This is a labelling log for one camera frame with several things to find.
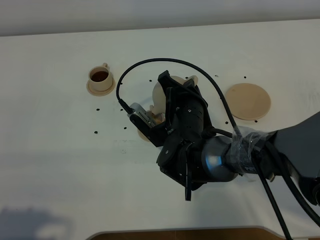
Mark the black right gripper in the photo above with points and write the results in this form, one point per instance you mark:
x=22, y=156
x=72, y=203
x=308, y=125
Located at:
x=194, y=152

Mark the beige teapot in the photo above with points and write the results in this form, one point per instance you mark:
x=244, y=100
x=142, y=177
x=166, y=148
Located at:
x=157, y=110

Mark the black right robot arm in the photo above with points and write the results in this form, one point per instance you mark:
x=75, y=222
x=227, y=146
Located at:
x=294, y=151

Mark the beige teapot coaster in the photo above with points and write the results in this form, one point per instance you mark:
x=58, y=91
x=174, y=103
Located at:
x=248, y=101

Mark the beige near saucer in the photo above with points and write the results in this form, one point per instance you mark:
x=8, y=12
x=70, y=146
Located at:
x=142, y=136

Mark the beige saucer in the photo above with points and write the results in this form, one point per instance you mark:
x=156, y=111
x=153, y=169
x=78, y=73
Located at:
x=142, y=136
x=99, y=93

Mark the beige far teacup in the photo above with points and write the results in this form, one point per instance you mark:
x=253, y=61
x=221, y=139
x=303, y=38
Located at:
x=100, y=78

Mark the beige far saucer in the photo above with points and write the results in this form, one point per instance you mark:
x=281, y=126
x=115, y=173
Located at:
x=99, y=93

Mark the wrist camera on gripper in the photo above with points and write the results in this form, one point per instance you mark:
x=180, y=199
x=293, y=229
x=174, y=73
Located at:
x=156, y=133

